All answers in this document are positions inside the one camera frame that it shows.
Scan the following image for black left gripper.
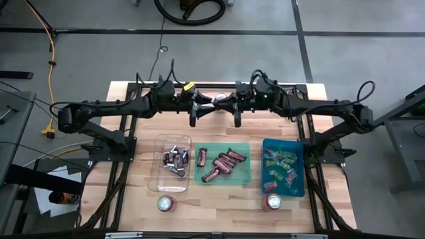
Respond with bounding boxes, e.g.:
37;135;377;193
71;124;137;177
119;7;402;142
175;90;218;128

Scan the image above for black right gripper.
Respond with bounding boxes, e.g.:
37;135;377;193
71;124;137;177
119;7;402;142
214;92;257;128

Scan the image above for dark objects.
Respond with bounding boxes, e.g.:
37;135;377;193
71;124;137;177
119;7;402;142
201;167;221;183

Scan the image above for silver soda can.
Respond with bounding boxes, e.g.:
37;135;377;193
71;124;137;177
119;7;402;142
214;92;230;114

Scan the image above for green translucent plastic bin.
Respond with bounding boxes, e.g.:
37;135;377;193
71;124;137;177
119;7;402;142
193;141;252;185

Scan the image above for blue plastic bin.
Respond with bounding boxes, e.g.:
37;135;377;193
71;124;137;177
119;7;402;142
260;137;306;199

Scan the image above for clear plastic bin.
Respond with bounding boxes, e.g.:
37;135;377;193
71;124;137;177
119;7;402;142
147;133;193;193

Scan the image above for red soda can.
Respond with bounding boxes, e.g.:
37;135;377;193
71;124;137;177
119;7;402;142
156;195;177;213
264;193;283;211

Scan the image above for orange black spray can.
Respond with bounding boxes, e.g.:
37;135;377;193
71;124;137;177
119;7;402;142
48;191;81;206

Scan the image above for black metal table stand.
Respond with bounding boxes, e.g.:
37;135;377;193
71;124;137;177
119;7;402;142
365;84;425;195

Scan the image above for black beam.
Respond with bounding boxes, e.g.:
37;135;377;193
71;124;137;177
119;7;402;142
0;163;84;196

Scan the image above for white paper sheets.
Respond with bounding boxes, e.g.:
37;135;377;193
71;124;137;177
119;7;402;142
33;165;83;218

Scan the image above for black flat floor bar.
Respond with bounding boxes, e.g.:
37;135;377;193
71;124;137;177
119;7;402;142
0;70;35;80

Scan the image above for grey side table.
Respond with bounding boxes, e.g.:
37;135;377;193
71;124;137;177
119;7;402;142
0;89;37;239

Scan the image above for small grey hand tool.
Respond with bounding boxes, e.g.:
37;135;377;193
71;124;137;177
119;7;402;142
0;105;19;125

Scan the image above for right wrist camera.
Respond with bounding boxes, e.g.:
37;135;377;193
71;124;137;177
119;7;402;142
234;81;256;97

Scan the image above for black aluminium table frame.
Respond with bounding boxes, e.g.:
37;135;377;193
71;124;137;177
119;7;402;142
74;80;358;235

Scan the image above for thin black floor cable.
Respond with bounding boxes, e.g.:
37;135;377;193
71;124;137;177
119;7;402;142
148;0;169;82

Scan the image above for thick black vacuum hose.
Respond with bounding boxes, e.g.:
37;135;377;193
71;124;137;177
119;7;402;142
153;0;227;27

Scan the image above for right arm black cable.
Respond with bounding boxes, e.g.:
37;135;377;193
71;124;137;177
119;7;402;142
356;80;377;103

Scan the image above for grey metal edge bracket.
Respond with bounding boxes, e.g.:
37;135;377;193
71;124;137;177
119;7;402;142
290;233;329;239
104;231;143;239

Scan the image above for yellow extension cord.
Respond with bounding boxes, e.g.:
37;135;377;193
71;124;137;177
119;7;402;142
25;0;82;160

